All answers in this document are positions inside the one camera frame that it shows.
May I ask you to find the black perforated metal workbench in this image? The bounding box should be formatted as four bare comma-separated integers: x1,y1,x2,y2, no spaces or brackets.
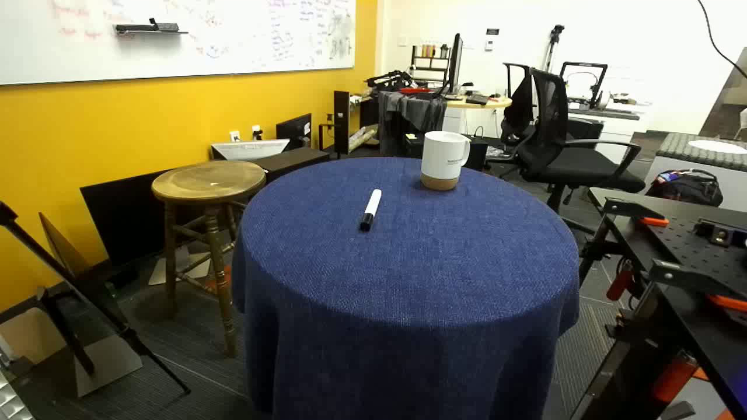
575,189,747,420

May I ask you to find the wall whiteboard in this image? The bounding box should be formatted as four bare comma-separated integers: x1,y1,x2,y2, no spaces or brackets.
0,0,358,86

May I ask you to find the blue round tablecloth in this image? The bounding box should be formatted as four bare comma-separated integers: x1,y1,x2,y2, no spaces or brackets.
234,155,580,420

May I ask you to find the black office chair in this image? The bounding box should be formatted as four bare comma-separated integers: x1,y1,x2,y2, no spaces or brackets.
502,64,645,210

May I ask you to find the round wooden stool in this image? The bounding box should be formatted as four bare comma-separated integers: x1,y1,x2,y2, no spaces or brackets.
153,161,266,357

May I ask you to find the black camera tripod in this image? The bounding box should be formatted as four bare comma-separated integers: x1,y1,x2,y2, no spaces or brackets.
0,201,191,396

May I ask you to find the black and red backpack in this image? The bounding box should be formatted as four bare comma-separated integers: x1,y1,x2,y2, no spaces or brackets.
650,167,725,207

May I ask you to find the white ceramic mug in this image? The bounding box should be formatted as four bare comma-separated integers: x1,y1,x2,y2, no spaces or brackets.
420,130,472,190

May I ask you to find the black whiteboard eraser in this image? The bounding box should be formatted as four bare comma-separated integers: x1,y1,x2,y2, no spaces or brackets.
115,19,188,35

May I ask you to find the black computer monitor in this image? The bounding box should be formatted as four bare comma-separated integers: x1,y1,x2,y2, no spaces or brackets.
447,32,463,93

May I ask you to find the black flat panel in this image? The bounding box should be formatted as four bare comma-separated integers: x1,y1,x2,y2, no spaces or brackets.
80,146,331,265

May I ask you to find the black and white marker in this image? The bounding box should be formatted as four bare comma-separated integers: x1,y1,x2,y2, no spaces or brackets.
359,189,383,230

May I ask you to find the white plastic bin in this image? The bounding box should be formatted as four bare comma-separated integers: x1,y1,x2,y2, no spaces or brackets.
210,139,288,161

